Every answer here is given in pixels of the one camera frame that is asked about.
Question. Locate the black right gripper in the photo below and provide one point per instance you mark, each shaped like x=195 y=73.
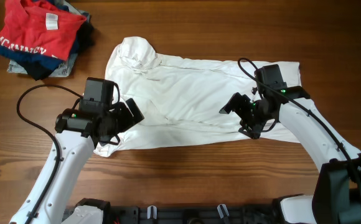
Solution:
x=243 y=109

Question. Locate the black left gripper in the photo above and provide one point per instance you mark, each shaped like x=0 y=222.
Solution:
x=126 y=113

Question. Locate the white t-shirt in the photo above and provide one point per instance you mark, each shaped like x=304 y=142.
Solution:
x=180 y=98

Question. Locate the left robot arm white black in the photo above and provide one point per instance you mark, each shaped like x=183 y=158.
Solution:
x=78 y=133

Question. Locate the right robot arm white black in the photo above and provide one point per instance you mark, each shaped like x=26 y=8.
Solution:
x=337 y=196

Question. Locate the grey printed folded garment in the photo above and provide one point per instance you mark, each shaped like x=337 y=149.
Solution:
x=82 y=42

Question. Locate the black folded garment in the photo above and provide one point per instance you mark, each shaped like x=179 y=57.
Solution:
x=23 y=68

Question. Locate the navy blue folded garment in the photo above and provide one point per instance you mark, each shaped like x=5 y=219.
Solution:
x=40 y=59

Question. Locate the red folded t-shirt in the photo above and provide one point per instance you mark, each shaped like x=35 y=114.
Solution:
x=34 y=34

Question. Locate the white rail clip left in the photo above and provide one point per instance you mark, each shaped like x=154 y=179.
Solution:
x=152 y=212

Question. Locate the white rail clip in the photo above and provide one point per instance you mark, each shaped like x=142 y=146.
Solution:
x=223 y=211
x=152 y=212

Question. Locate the white rail clip right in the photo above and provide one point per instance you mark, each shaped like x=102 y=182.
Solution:
x=223 y=211

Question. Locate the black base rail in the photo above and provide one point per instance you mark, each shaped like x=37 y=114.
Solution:
x=247 y=214

